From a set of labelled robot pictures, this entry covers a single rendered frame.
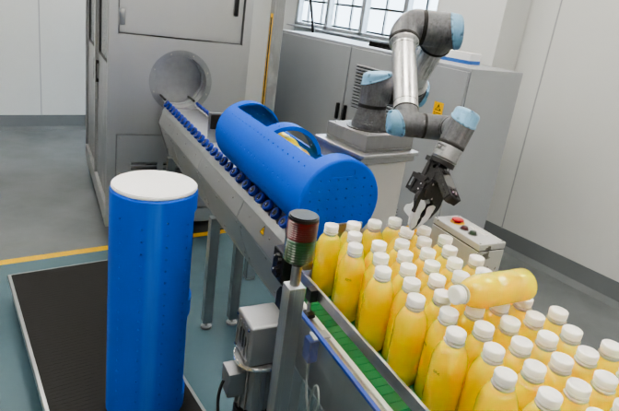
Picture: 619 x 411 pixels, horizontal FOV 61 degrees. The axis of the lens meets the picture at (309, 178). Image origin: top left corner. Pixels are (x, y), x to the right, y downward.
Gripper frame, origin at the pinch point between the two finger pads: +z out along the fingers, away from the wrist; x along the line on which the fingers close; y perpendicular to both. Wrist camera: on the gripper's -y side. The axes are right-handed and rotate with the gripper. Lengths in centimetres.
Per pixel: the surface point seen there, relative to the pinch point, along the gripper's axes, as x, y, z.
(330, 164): 18.3, 24.8, -4.6
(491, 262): -22.2, -10.4, -0.6
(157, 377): 26, 52, 89
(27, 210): 57, 301, 131
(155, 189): 53, 57, 28
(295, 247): 47, -22, 11
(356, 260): 19.0, -7.2, 12.8
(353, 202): 4.0, 25.2, 3.0
